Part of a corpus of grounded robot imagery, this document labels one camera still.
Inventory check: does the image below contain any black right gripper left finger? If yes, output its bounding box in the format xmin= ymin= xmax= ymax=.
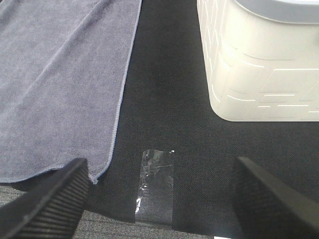
xmin=0 ymin=158 xmax=89 ymax=239

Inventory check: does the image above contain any black table cloth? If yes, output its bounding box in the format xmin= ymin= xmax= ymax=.
xmin=0 ymin=0 xmax=319 ymax=237

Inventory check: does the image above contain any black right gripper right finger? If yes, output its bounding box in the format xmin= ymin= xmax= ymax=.
xmin=231 ymin=157 xmax=319 ymax=239

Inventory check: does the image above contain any grey-blue towel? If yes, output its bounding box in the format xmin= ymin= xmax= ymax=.
xmin=0 ymin=0 xmax=142 ymax=183

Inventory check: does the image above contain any right clear tape strip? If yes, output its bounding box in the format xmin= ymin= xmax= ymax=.
xmin=135 ymin=149 xmax=174 ymax=229

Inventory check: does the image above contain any white plastic storage box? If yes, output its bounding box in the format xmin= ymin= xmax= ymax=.
xmin=197 ymin=0 xmax=319 ymax=121

